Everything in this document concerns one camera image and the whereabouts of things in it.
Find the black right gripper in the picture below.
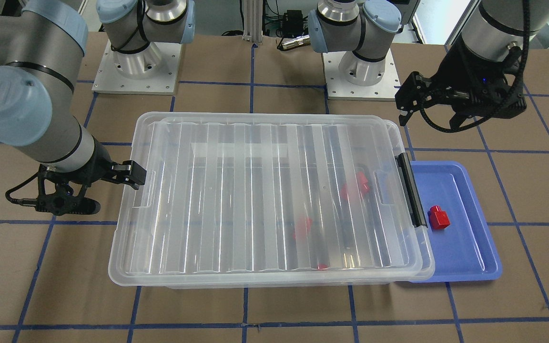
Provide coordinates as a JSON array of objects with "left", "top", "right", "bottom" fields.
[{"left": 6, "top": 138, "right": 147, "bottom": 216}]

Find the aluminium frame post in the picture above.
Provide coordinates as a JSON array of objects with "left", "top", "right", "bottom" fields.
[{"left": 241, "top": 0, "right": 264, "bottom": 45}]

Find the red block latch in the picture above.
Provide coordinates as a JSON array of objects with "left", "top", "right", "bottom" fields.
[
  {"left": 339, "top": 184, "right": 349, "bottom": 202},
  {"left": 356, "top": 171, "right": 371, "bottom": 198}
]

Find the clear plastic box lid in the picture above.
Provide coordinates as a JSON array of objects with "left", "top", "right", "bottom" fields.
[{"left": 108, "top": 111, "right": 427, "bottom": 287}]

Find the blue plastic tray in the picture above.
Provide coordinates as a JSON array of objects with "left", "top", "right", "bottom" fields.
[{"left": 410, "top": 161, "right": 502, "bottom": 282}]

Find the red block from tray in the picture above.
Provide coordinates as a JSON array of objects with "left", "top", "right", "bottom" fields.
[{"left": 428, "top": 205, "right": 451, "bottom": 230}]

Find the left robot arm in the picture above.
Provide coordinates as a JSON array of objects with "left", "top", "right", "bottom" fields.
[{"left": 308, "top": 0, "right": 549, "bottom": 134}]

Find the red block middle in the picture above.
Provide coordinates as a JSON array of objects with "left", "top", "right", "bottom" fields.
[{"left": 293, "top": 217, "right": 313, "bottom": 242}]

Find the clear plastic storage box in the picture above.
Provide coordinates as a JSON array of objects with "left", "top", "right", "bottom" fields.
[{"left": 108, "top": 112, "right": 436, "bottom": 289}]

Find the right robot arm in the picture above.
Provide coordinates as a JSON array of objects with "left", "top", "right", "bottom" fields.
[{"left": 0, "top": 0, "right": 196, "bottom": 216}]

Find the black power adapter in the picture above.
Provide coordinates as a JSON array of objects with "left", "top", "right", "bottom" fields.
[{"left": 281, "top": 10, "right": 304, "bottom": 36}]

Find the black box latch handle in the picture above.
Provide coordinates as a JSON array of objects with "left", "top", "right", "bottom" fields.
[{"left": 395, "top": 152, "right": 428, "bottom": 227}]

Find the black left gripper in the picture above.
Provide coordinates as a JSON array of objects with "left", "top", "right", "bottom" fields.
[{"left": 395, "top": 43, "right": 528, "bottom": 133}]

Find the silver cylindrical connector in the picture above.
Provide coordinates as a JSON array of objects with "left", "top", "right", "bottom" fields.
[{"left": 276, "top": 35, "right": 311, "bottom": 51}]

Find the red block near latch lower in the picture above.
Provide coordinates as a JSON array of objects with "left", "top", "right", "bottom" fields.
[{"left": 339, "top": 184, "right": 349, "bottom": 202}]

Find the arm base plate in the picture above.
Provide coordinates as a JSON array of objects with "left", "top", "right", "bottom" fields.
[
  {"left": 322, "top": 50, "right": 401, "bottom": 101},
  {"left": 92, "top": 42, "right": 183, "bottom": 95}
]

